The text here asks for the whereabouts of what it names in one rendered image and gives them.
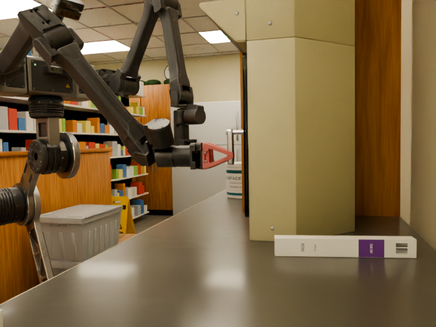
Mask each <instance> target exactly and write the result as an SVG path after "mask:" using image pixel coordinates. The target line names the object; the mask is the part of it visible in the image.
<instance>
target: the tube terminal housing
mask: <svg viewBox="0 0 436 327"><path fill-rule="evenodd" d="M354 46H355V0H247V91H248V180H249V225H250V240H254V241H274V235H290V236H333V235H337V234H343V233H347V232H354V231H355V47H354Z"/></svg>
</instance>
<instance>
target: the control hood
mask: <svg viewBox="0 0 436 327"><path fill-rule="evenodd" d="M199 6H200V9H201V10H202V11H203V12H204V13H205V14H206V15H207V16H208V17H209V18H210V19H211V21H212V22H213V23H214V24H215V25H216V26H217V28H218V29H220V30H221V31H223V32H224V33H225V34H226V35H227V36H228V37H229V38H230V39H231V40H232V41H234V42H235V43H236V44H237V45H238V46H239V47H240V48H241V49H242V50H243V51H244V53H247V0H222V1H210V2H204V3H200V4H199Z"/></svg>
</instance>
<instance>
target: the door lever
mask: <svg viewBox="0 0 436 327"><path fill-rule="evenodd" d="M238 134H243V130H233V129H228V130H226V135H227V150H228V151H230V152H232V153H233V158H232V159H230V160H228V165H234V135H238Z"/></svg>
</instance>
